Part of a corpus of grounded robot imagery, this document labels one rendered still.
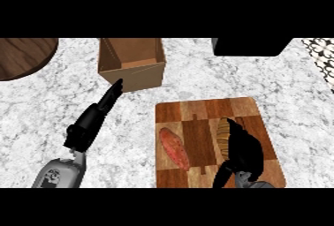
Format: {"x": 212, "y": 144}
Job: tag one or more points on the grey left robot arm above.
{"x": 61, "y": 173}

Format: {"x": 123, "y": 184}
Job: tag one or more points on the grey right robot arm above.
{"x": 253, "y": 182}

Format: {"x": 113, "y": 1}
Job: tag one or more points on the open cardboard box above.
{"x": 130, "y": 63}

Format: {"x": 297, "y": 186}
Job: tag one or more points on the checkered wooden cutting board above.
{"x": 198, "y": 138}

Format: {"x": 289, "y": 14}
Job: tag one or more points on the round dark wooden board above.
{"x": 24, "y": 57}

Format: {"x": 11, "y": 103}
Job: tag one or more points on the black appliance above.
{"x": 250, "y": 46}

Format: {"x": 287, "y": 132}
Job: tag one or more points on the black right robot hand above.
{"x": 244, "y": 150}

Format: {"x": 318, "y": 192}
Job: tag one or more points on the black and white patterned cloth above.
{"x": 323, "y": 57}

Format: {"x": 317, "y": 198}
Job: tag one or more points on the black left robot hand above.
{"x": 89, "y": 125}

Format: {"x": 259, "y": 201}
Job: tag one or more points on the reddish sweet potato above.
{"x": 175, "y": 148}

